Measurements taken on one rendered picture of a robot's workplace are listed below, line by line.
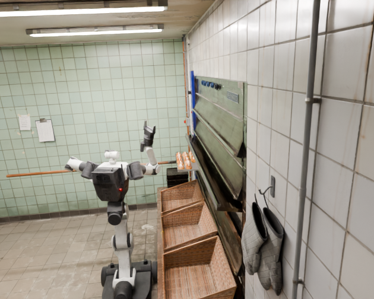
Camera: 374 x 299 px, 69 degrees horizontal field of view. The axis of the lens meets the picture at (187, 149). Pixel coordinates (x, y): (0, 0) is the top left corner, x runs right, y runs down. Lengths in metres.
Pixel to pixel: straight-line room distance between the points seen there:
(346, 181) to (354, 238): 0.13
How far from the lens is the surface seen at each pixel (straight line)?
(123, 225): 2.70
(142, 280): 3.04
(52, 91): 4.31
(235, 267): 1.91
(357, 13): 0.72
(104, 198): 2.47
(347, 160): 0.73
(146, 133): 2.36
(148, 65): 4.05
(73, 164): 2.68
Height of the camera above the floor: 2.18
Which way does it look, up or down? 17 degrees down
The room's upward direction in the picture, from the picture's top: 3 degrees counter-clockwise
